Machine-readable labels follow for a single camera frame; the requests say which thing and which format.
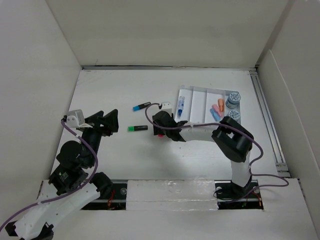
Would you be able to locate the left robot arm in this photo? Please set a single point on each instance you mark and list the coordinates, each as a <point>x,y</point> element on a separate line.
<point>74,183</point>

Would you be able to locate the orange translucent marker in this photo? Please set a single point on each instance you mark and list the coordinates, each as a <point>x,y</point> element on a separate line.
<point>221,105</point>

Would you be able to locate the aluminium rail right side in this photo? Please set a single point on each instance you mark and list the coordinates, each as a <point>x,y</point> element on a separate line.
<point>280,161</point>

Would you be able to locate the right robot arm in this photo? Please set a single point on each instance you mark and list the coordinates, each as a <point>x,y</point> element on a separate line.
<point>231,138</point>

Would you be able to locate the aluminium rail back edge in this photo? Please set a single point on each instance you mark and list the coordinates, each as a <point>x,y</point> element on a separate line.
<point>158,67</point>

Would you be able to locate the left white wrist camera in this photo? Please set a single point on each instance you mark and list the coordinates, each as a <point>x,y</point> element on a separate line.
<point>75,119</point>

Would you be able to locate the pink translucent marker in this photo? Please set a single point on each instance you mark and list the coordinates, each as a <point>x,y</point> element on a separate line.
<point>217,110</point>

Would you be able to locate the green cap black highlighter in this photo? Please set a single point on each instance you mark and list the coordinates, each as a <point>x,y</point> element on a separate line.
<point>137,128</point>

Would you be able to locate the blue cap black highlighter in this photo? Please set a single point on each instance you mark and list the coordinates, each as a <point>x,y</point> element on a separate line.
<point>141,106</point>

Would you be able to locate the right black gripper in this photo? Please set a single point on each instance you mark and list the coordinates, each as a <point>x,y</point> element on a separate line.
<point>157,129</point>

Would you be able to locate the clear glue bottle blue cap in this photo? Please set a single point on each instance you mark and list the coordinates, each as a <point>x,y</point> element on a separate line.
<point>180,105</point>

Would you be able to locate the blue round jar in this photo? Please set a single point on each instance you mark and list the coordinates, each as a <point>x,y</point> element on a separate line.
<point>233,100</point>
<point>234,114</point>

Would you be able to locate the light blue translucent marker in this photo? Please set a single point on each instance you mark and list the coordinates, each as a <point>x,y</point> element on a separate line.
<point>215,115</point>

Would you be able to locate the white foam block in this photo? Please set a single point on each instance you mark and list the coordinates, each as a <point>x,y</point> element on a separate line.
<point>171,195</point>

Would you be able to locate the white divided organizer tray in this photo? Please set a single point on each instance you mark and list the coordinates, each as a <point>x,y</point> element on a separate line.
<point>198,102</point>

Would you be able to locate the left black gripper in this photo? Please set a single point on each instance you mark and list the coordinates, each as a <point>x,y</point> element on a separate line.
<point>110,119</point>

